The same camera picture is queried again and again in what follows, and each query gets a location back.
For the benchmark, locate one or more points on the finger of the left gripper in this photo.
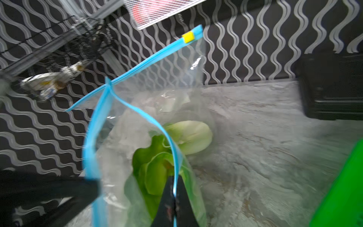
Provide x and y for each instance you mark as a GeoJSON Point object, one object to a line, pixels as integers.
{"type": "Point", "coordinates": [19, 189]}

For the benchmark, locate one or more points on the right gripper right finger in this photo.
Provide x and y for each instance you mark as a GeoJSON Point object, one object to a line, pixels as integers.
{"type": "Point", "coordinates": [184, 215]}

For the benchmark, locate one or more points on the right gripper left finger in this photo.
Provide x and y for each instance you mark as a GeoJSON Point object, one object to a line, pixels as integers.
{"type": "Point", "coordinates": [165, 216]}

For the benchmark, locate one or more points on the cabbage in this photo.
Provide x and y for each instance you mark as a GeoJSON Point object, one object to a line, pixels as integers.
{"type": "Point", "coordinates": [190, 136]}
{"type": "Point", "coordinates": [151, 168]}

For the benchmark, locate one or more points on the clear zip-top bag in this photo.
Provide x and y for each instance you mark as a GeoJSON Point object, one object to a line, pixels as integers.
{"type": "Point", "coordinates": [112, 164]}
{"type": "Point", "coordinates": [165, 86]}

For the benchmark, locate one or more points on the green plastic basket tray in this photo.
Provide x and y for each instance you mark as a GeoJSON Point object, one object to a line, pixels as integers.
{"type": "Point", "coordinates": [343, 205]}

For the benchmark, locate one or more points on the crumpled items in black basket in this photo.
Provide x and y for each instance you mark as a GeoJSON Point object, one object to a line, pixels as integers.
{"type": "Point", "coordinates": [44, 86]}

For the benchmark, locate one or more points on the black plastic case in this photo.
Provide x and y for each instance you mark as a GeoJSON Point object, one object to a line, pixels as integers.
{"type": "Point", "coordinates": [331, 85]}

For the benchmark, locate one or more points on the pink triangular packet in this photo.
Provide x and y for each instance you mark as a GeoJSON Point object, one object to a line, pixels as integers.
{"type": "Point", "coordinates": [148, 11]}

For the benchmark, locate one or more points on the black wire wall basket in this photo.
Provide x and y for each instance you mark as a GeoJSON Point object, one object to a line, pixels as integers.
{"type": "Point", "coordinates": [49, 52]}

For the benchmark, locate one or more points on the white wire wall basket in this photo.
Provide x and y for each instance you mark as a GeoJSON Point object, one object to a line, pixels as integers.
{"type": "Point", "coordinates": [185, 4]}

